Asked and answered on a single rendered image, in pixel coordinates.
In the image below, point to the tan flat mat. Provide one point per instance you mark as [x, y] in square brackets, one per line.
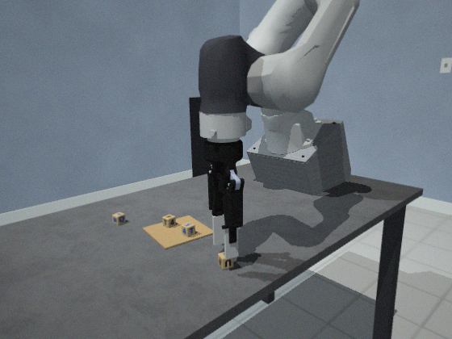
[171, 237]

